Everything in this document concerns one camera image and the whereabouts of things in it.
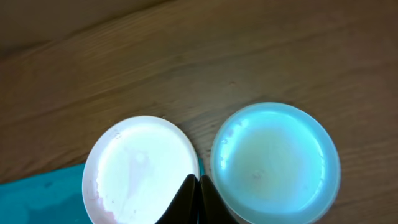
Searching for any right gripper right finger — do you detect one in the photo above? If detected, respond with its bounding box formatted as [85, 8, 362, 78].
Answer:
[198, 175, 238, 224]

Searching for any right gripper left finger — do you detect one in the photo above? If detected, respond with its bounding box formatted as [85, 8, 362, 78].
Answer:
[156, 174, 198, 224]

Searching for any white plate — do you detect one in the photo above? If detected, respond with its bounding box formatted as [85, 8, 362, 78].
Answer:
[82, 116, 200, 223]

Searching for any light blue plate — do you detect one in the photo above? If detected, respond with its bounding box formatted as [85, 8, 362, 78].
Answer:
[210, 102, 341, 223]

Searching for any teal plastic tray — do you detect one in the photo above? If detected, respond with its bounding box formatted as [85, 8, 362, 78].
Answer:
[1, 165, 93, 223]

